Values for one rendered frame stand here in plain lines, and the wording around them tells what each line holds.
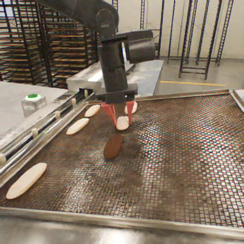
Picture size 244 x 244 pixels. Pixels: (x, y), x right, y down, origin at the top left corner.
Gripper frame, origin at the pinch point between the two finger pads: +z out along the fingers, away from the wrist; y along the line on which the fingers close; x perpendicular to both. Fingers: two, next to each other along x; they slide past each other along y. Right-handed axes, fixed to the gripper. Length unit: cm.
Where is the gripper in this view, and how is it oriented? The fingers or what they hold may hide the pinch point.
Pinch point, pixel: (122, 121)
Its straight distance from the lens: 54.4
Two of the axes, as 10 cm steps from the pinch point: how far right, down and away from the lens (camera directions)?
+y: 9.8, -1.1, -1.5
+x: 0.9, -4.4, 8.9
